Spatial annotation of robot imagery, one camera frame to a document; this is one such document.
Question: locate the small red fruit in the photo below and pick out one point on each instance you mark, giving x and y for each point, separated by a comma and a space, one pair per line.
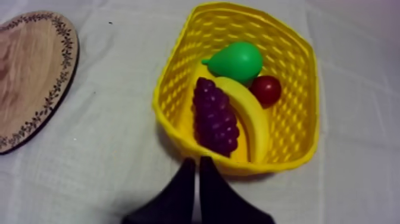
267, 89

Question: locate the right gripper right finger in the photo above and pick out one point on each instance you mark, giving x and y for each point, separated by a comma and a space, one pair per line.
222, 200

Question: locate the round wooden board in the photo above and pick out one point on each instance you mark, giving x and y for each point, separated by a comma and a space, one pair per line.
28, 78

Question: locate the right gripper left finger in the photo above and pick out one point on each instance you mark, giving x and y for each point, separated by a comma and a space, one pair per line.
175, 200

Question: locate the purple toy grapes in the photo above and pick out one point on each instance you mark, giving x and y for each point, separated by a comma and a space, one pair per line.
215, 120

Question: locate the yellow toy banana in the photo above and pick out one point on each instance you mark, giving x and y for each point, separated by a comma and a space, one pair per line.
254, 119

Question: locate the yellow plastic basket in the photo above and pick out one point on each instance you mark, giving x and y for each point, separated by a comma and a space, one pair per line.
290, 103

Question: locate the green toy pear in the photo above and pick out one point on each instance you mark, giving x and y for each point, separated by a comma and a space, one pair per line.
239, 61

